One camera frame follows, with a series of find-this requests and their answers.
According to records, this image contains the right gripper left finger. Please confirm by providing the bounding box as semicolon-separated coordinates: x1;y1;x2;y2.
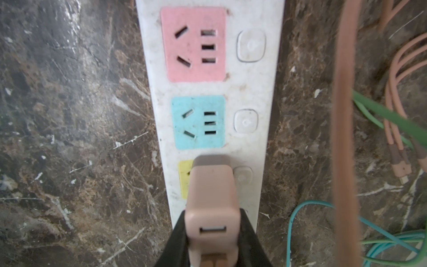
154;211;190;267

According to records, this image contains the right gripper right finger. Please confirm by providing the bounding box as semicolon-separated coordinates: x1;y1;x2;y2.
236;209;273;267

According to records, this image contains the pink charger plug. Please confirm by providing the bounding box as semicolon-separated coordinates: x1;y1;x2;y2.
185;155;241;267

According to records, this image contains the teal multi-head cable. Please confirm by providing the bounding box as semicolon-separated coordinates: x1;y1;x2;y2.
286;200;427;267

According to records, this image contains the white multicolour power strip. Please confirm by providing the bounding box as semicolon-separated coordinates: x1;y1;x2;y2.
136;1;285;227

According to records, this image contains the light green cable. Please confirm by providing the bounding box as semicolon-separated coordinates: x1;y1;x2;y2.
351;89;427;149

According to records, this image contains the pink multi-head cable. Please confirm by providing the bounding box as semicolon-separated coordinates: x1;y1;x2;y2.
331;0;427;267

